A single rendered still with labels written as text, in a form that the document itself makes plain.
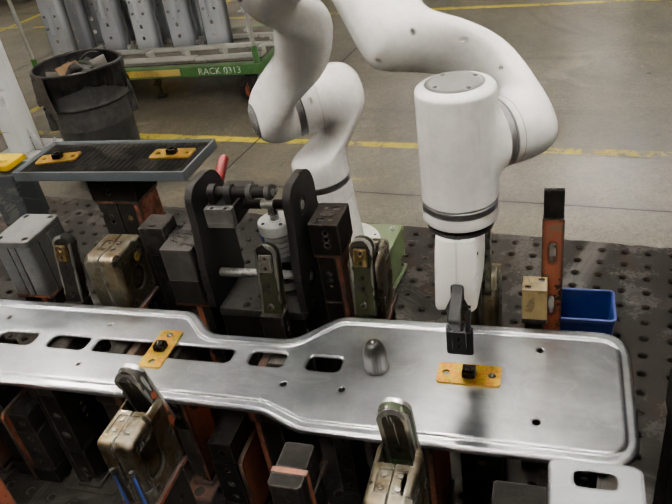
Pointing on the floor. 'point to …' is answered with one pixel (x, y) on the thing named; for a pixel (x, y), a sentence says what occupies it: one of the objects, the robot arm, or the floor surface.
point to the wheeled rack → (154, 69)
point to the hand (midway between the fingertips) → (465, 322)
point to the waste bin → (86, 96)
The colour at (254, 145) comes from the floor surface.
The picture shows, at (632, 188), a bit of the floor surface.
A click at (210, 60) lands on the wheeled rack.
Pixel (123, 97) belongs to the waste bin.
